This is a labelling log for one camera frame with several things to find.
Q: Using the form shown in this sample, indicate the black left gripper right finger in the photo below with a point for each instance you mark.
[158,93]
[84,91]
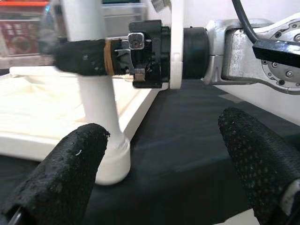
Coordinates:
[257,168]

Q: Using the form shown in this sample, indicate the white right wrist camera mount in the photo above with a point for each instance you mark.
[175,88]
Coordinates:
[177,58]

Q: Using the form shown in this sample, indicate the black tablecloth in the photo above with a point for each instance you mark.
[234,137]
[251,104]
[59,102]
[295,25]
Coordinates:
[175,164]

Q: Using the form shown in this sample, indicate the white plastic children table top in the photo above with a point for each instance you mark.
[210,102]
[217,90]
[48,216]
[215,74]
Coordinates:
[35,105]

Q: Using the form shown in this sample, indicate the red printed carton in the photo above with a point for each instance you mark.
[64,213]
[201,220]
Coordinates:
[16,37]

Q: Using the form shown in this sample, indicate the shiny dark metal pan lid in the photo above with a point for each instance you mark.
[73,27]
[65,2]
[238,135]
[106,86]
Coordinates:
[50,28]

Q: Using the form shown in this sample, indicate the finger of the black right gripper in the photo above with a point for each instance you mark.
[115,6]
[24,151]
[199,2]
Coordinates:
[79,57]

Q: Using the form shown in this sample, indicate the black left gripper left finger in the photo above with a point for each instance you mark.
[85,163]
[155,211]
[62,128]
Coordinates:
[58,182]

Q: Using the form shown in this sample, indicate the orange rimmed container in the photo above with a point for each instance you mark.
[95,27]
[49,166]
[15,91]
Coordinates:
[21,4]

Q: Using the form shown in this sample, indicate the tan rubber band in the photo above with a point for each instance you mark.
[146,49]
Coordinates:
[108,58]

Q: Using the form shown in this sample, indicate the clear plastic storage box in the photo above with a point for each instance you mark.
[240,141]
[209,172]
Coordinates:
[122,14]

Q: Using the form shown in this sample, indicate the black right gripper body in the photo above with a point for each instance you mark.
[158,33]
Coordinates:
[154,58]

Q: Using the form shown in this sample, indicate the white plastic table leg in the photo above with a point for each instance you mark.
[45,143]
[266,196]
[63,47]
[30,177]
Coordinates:
[93,98]

